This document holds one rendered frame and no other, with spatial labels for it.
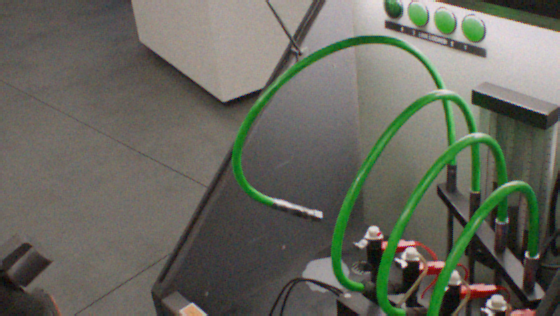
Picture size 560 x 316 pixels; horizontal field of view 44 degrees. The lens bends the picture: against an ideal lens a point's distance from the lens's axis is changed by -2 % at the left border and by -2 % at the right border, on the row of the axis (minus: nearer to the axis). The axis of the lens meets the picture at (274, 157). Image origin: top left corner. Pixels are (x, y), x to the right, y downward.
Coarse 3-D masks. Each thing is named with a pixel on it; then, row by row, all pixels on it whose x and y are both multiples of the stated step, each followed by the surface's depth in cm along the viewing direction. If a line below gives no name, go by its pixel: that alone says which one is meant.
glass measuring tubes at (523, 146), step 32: (480, 96) 117; (512, 96) 114; (480, 128) 121; (512, 128) 118; (544, 128) 109; (480, 160) 124; (512, 160) 118; (544, 160) 115; (544, 192) 118; (512, 224) 124; (544, 224) 122; (480, 256) 133
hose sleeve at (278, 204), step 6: (276, 198) 116; (276, 204) 116; (282, 204) 116; (288, 204) 117; (294, 204) 118; (282, 210) 117; (288, 210) 117; (294, 210) 117; (300, 210) 118; (306, 210) 118; (312, 210) 119; (300, 216) 118; (306, 216) 118; (312, 216) 119
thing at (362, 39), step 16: (336, 48) 105; (400, 48) 109; (416, 48) 110; (304, 64) 105; (432, 64) 112; (288, 80) 106; (256, 112) 107; (448, 112) 117; (240, 128) 108; (448, 128) 119; (240, 144) 109; (448, 144) 121; (240, 160) 110; (240, 176) 111; (256, 192) 114
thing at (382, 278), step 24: (456, 144) 92; (432, 168) 90; (504, 168) 101; (408, 216) 89; (504, 216) 107; (504, 240) 109; (384, 264) 90; (384, 288) 92; (384, 312) 95; (408, 312) 98
